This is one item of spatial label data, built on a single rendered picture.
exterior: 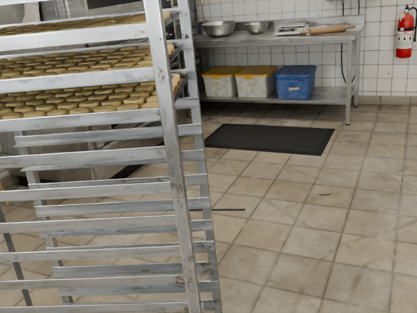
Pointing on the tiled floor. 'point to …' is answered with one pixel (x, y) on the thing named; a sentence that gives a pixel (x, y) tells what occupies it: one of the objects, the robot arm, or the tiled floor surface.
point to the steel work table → (241, 35)
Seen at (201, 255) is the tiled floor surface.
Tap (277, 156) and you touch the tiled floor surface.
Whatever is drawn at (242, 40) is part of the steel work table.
